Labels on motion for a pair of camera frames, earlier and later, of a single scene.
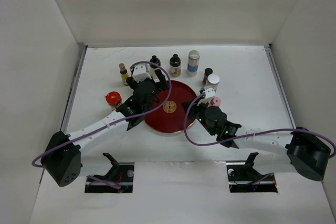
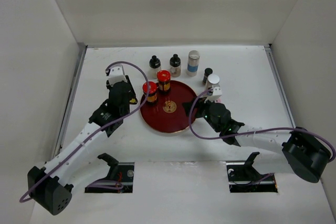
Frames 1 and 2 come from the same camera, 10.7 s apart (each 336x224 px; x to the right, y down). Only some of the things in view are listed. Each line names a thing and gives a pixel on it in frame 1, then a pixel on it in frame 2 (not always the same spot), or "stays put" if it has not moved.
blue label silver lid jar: (192, 63) stays put
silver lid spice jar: (212, 82) stays put
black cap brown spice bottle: (175, 66) stays put
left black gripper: (162, 84) -> (133, 95)
